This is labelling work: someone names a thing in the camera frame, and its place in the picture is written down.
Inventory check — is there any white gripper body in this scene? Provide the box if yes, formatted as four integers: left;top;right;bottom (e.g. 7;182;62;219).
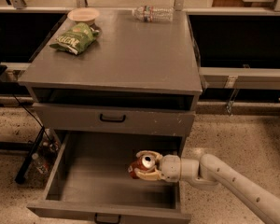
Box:
159;155;181;183

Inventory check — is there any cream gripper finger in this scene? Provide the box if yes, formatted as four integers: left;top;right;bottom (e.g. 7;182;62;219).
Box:
136;150;162;163
134;169;161;181

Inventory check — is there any red coke can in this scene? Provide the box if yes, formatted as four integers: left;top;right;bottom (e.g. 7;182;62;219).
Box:
128;155;156;179

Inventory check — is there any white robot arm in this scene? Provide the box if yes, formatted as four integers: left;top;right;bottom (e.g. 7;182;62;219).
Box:
128;150;280;224

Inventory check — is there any open grey middle drawer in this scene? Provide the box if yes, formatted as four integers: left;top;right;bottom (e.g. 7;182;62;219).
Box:
27;132;191;224

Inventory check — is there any grey drawer cabinet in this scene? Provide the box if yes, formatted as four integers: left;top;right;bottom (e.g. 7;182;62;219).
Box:
18;8;203;161

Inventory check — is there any closed grey top drawer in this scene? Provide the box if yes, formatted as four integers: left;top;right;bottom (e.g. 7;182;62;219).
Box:
34;103;195;136

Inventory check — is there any plastic bottle on floor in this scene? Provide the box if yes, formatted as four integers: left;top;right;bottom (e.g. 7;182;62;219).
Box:
32;153;49;175

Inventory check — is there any black pole on floor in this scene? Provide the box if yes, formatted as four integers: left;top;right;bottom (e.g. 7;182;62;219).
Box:
15;127;45;184

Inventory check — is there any clear plastic water bottle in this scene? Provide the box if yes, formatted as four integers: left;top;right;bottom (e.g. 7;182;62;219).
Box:
132;6;174;22

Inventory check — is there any green chip bag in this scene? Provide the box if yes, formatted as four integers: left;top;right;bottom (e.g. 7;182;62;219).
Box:
49;22;100;55

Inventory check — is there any black cable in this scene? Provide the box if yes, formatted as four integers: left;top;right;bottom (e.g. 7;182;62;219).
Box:
0;72;54;142

